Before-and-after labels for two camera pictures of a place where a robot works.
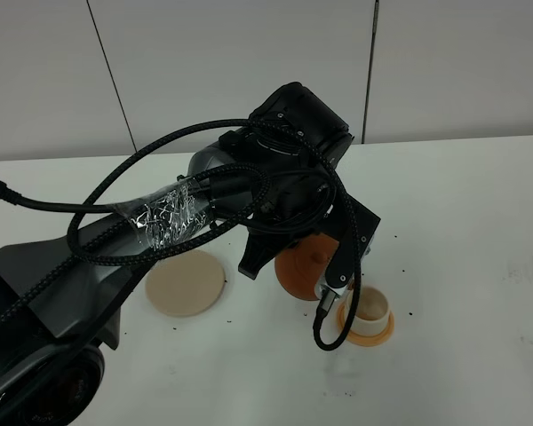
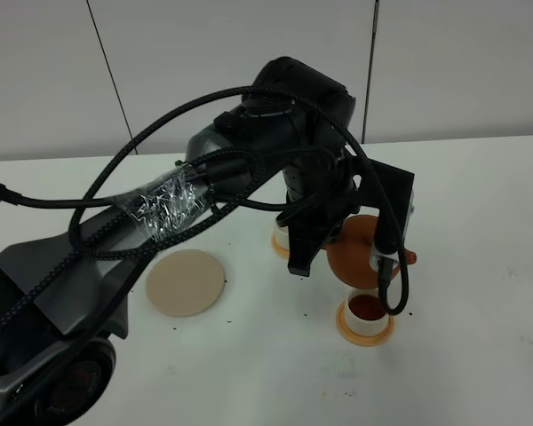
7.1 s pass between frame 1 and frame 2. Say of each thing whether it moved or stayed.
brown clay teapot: moved
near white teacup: stayed
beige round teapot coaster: stayed
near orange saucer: stayed
